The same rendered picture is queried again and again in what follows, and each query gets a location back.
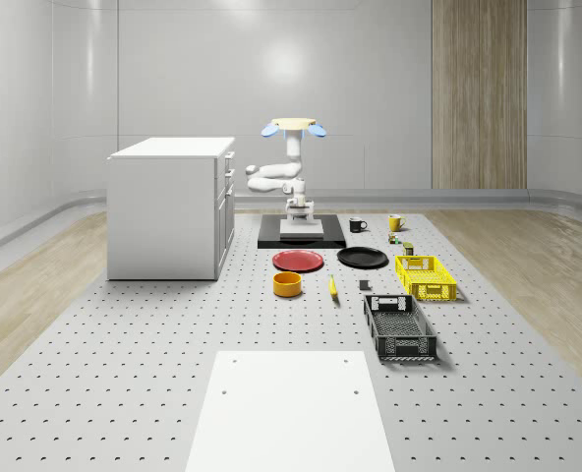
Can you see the flat-sided can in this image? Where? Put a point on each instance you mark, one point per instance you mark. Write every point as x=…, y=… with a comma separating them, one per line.
x=408, y=248

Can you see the yellow bowl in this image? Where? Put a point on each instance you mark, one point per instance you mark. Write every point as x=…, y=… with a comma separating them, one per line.
x=287, y=287

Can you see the puzzle cube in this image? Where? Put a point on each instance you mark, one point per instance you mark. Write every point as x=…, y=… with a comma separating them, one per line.
x=394, y=239

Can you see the white cabinet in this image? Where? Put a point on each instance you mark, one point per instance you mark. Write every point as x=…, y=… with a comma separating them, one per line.
x=163, y=216

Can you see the grey cube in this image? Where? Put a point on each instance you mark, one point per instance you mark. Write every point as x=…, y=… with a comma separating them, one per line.
x=365, y=285

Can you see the black plate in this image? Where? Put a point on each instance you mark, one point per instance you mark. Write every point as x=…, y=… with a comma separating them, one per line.
x=363, y=257

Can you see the black stove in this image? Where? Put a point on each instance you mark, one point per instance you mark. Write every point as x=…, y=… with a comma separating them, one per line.
x=271, y=233

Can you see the yellow basket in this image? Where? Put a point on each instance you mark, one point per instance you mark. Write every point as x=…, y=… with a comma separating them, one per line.
x=431, y=291

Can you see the red plate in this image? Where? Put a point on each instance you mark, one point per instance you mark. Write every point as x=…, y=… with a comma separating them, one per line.
x=298, y=260

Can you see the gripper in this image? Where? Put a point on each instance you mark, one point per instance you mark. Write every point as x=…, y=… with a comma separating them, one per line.
x=299, y=206

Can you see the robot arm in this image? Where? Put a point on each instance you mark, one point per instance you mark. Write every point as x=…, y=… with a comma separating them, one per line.
x=276, y=171

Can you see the white board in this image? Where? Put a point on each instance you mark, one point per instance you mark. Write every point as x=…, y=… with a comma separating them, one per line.
x=291, y=413

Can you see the banana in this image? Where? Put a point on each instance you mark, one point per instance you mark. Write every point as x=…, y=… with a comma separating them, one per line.
x=332, y=287

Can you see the black mug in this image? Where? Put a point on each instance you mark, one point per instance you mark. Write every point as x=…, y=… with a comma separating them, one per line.
x=356, y=225

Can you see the dark grey basket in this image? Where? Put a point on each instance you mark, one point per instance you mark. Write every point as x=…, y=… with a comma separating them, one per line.
x=399, y=346

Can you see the yellow mug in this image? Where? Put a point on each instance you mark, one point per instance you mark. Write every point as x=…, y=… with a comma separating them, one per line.
x=394, y=223

